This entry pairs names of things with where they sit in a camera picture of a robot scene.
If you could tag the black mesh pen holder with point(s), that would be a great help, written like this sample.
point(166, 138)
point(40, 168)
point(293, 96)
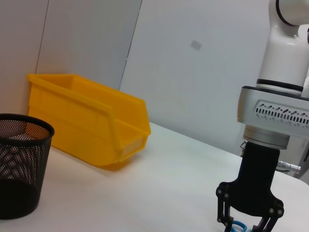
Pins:
point(21, 169)

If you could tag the yellow plastic storage bin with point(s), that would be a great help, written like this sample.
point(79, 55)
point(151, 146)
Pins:
point(84, 120)

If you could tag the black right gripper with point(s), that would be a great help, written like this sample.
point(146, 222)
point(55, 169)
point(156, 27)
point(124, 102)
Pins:
point(256, 183)

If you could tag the blue scissors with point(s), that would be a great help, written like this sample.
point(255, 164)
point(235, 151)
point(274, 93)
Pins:
point(237, 226)

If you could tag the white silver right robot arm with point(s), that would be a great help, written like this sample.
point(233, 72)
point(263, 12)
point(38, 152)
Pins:
point(282, 48)

